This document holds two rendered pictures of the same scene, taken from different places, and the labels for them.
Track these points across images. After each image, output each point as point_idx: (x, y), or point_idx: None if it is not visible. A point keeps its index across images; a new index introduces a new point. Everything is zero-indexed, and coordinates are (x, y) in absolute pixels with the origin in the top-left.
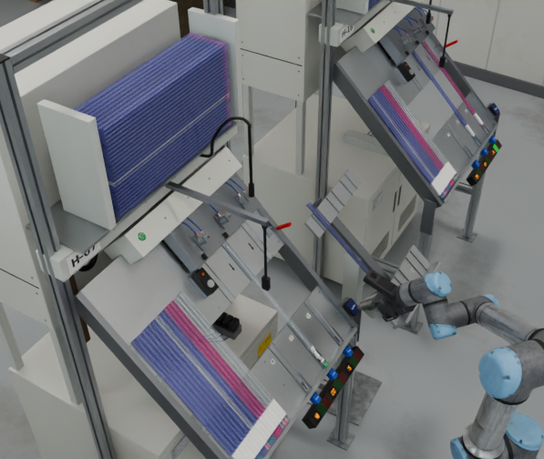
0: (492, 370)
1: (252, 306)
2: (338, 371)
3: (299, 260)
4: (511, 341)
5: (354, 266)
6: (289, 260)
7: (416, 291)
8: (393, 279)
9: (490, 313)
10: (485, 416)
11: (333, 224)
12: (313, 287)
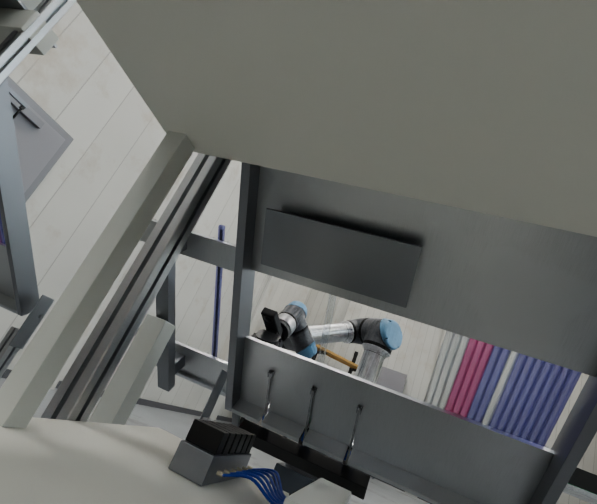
0: (395, 330)
1: (145, 431)
2: (285, 441)
3: (252, 296)
4: (337, 336)
5: (166, 338)
6: (243, 297)
7: (299, 318)
8: (190, 347)
9: (311, 328)
10: (375, 379)
11: (175, 272)
12: (242, 339)
